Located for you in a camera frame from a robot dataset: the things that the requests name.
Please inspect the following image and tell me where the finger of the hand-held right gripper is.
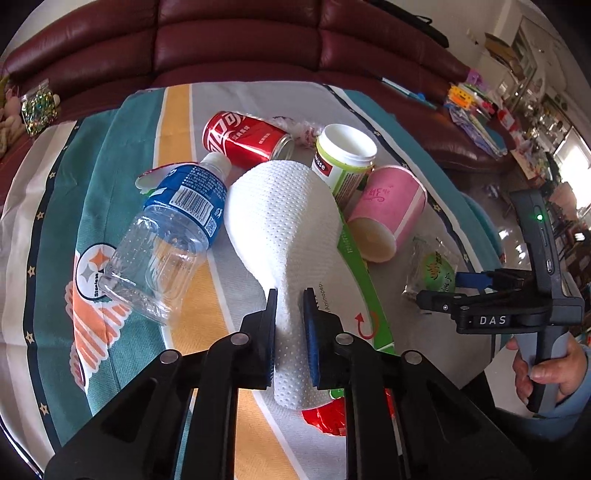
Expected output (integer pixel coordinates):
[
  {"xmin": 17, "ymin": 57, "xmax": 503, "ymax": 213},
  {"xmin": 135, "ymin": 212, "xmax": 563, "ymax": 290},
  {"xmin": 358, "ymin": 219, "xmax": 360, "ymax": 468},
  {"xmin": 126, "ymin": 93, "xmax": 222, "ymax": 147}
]
[
  {"xmin": 414, "ymin": 287, "xmax": 527, "ymax": 317},
  {"xmin": 455, "ymin": 269, "xmax": 536, "ymax": 291}
]

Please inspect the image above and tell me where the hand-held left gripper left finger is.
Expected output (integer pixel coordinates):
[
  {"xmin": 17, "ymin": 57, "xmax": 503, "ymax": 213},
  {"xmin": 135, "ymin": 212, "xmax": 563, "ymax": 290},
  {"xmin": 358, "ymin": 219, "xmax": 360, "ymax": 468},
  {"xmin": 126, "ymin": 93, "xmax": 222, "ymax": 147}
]
[{"xmin": 44, "ymin": 288, "xmax": 278, "ymax": 480}]

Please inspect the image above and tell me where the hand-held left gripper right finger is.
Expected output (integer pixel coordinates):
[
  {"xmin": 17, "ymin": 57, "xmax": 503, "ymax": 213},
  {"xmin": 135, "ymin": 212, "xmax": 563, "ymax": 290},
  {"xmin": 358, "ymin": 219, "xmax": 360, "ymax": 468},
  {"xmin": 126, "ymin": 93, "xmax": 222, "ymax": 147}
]
[{"xmin": 302, "ymin": 287, "xmax": 536, "ymax": 480}]

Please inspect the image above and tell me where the green snack packet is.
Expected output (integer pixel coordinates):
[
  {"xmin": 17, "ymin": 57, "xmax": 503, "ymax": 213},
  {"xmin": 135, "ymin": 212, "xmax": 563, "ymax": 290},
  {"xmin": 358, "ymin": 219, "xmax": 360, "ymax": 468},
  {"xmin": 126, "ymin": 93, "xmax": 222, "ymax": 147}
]
[{"xmin": 403, "ymin": 236, "xmax": 462, "ymax": 305}]

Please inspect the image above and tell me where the white paper towel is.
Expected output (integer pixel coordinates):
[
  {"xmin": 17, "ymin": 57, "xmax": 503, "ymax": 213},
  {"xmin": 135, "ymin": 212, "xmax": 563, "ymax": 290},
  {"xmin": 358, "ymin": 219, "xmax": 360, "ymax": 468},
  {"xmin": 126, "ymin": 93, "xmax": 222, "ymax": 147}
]
[{"xmin": 224, "ymin": 160, "xmax": 345, "ymax": 411}]

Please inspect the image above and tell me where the red soda can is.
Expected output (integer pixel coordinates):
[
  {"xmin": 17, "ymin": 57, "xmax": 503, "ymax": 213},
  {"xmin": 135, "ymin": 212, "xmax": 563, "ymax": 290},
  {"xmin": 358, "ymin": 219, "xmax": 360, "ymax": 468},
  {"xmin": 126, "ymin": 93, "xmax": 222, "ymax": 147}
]
[{"xmin": 202, "ymin": 111, "xmax": 295, "ymax": 168}]

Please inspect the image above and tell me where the person's right hand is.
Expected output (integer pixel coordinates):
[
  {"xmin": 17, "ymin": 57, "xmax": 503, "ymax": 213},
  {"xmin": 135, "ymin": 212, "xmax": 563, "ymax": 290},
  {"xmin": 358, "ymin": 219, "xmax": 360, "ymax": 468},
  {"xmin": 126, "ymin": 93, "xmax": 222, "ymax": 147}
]
[{"xmin": 506, "ymin": 332, "xmax": 589, "ymax": 406}]

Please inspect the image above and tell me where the flat green white carton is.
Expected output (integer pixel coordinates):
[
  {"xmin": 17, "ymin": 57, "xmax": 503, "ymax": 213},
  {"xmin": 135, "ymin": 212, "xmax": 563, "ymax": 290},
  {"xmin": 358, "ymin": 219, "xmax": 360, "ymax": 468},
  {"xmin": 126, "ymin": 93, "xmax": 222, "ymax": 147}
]
[{"xmin": 288, "ymin": 210, "xmax": 398, "ymax": 356}]

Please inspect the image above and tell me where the red foil wrapper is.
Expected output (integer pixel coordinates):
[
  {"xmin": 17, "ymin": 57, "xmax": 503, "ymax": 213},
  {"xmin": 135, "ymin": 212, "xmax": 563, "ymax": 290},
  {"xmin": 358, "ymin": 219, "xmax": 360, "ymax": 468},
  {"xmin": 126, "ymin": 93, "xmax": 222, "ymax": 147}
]
[{"xmin": 301, "ymin": 388, "xmax": 398, "ymax": 437}]

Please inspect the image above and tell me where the pink paper cup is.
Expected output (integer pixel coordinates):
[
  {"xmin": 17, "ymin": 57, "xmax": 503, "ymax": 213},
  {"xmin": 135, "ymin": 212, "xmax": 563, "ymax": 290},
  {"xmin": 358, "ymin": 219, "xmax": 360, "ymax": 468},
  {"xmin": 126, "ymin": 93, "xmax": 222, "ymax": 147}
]
[{"xmin": 347, "ymin": 165, "xmax": 428, "ymax": 264}]

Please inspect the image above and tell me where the clear plastic bottle blue label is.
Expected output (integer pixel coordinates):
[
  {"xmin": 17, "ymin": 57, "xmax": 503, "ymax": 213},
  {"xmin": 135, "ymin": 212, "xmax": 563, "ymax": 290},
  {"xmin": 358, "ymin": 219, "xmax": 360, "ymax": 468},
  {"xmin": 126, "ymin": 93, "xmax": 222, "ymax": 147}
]
[{"xmin": 98, "ymin": 152, "xmax": 232, "ymax": 326}]

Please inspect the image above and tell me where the white cup green label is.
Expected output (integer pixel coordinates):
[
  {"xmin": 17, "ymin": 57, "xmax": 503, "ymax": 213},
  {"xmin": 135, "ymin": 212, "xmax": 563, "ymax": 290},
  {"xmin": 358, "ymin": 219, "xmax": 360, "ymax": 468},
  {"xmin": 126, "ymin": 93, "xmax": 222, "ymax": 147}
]
[{"xmin": 311, "ymin": 124, "xmax": 378, "ymax": 208}]

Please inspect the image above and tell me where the pile of colourful toys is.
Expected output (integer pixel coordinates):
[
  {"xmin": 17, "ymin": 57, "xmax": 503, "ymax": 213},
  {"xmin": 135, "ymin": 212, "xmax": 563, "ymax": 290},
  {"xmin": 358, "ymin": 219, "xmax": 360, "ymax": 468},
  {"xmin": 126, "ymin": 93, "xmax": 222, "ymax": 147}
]
[{"xmin": 443, "ymin": 69, "xmax": 518, "ymax": 158}]

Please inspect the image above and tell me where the blue pen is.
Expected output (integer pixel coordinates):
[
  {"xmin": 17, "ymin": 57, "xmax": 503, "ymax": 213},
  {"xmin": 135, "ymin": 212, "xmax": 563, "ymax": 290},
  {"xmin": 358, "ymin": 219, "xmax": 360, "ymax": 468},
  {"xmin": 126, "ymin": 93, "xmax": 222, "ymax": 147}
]
[{"xmin": 381, "ymin": 78, "xmax": 437, "ymax": 109}]

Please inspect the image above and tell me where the crumpled clear plastic bag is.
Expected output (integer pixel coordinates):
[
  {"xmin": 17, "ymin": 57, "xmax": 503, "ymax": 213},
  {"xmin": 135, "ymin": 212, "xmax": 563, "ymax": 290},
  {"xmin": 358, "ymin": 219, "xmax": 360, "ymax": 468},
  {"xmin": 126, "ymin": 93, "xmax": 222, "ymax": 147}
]
[{"xmin": 272, "ymin": 114, "xmax": 324, "ymax": 149}]

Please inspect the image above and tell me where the glass display cabinet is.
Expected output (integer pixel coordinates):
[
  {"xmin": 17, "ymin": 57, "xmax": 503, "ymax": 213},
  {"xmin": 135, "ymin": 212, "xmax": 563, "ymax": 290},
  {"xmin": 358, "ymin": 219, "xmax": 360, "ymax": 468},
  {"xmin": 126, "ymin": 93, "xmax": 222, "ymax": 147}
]
[{"xmin": 508, "ymin": 18, "xmax": 557, "ymax": 109}]

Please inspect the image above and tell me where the dark red leather sofa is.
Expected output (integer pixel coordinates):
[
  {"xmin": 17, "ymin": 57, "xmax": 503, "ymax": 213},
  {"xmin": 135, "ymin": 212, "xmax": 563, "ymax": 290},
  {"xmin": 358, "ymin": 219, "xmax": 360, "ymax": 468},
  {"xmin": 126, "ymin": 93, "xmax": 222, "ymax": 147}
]
[{"xmin": 0, "ymin": 0, "xmax": 513, "ymax": 217}]

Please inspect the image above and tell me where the clear jar of beads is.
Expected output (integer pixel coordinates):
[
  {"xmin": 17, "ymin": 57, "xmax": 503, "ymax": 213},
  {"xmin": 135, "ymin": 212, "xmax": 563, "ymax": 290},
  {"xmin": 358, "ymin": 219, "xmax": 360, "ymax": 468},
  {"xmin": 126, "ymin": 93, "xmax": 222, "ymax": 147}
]
[{"xmin": 19, "ymin": 78, "xmax": 62, "ymax": 137}]

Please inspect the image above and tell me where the beige plush toy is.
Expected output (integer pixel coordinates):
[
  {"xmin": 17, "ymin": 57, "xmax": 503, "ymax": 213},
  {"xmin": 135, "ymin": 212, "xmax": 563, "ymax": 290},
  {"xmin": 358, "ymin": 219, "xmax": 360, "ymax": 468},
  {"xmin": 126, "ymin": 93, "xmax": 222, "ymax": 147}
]
[{"xmin": 0, "ymin": 88, "xmax": 26, "ymax": 158}]

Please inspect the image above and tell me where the black strap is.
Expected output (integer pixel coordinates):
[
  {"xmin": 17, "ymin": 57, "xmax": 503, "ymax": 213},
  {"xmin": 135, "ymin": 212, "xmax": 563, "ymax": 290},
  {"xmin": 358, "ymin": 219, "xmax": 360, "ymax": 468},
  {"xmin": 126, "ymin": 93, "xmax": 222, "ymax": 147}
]
[{"xmin": 379, "ymin": 0, "xmax": 450, "ymax": 47}]

